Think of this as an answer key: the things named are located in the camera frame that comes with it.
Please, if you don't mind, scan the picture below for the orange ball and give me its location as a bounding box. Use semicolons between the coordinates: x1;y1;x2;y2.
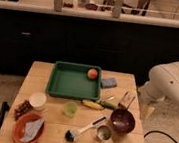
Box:
87;68;98;80

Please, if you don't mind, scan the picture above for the green vegetable toy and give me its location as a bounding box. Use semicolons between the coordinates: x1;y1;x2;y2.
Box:
99;100;116;110

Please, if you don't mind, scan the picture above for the green translucent cup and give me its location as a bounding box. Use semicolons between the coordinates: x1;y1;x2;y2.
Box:
63;101;78;118

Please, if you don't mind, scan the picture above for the crumpled white paper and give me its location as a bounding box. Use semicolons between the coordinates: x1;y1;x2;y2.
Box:
20;118;44;143

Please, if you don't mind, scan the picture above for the wooden chopstick pair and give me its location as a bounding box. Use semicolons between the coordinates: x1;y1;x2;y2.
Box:
118;91;136;110

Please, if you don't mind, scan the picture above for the green plastic tray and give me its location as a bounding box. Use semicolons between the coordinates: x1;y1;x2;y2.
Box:
46;61;102;100

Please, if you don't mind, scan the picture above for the blue sponge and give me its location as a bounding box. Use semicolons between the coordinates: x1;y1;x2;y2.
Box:
101;77;117;89

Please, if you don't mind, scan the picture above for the brown grape bunch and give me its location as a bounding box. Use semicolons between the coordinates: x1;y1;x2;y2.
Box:
14;100;32;121

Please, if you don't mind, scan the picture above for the orange plate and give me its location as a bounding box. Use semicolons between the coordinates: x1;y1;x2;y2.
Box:
12;112;45;143

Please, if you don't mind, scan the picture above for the dark brown bowl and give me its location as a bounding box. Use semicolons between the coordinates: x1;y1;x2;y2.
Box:
110;109;136;135

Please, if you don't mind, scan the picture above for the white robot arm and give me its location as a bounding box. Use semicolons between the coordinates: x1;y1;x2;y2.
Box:
139;61;179;106

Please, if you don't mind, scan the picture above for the metal cup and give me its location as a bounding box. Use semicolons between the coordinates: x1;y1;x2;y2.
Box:
97;125;112;141

